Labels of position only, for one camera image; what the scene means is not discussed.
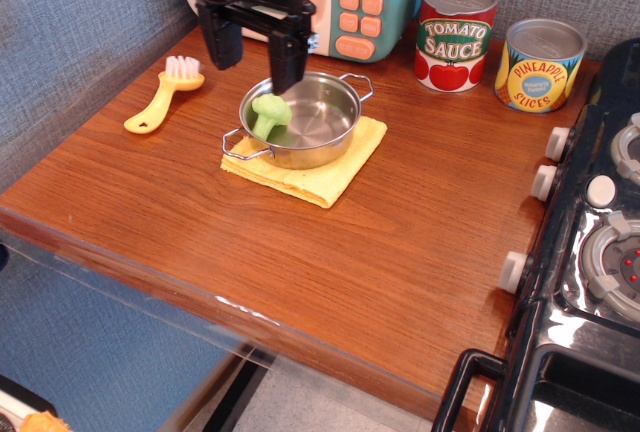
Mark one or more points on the stainless steel pot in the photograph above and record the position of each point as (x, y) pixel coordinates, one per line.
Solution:
(325, 112)

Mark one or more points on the pineapple slices can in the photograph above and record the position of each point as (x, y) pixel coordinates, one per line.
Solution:
(539, 64)

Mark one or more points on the white stove knob lower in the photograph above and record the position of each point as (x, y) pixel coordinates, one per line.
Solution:
(512, 270)

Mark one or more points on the tomato sauce can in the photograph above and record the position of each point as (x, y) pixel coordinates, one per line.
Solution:
(452, 42)

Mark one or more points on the white stove knob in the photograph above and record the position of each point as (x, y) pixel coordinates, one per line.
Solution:
(543, 181)
(512, 270)
(556, 143)

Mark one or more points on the white stove knob upper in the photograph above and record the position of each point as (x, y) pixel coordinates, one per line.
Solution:
(556, 143)

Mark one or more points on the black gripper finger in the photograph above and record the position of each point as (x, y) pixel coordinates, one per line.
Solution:
(288, 52)
(222, 36)

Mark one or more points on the black toy stove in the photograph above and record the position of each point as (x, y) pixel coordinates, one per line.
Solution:
(572, 361)

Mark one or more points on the green toy broccoli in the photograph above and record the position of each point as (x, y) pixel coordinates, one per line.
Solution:
(272, 111)

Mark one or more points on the white stove knob middle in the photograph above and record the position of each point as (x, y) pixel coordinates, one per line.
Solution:
(543, 181)

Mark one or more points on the orange plush object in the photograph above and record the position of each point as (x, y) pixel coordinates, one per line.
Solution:
(35, 422)

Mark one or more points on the yellow folded cloth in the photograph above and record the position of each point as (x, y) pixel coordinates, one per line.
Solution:
(323, 185)

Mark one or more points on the yellow toy dish brush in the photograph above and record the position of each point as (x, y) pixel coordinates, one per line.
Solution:
(181, 74)

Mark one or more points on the teal toy microwave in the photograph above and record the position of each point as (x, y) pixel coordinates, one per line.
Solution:
(360, 2)

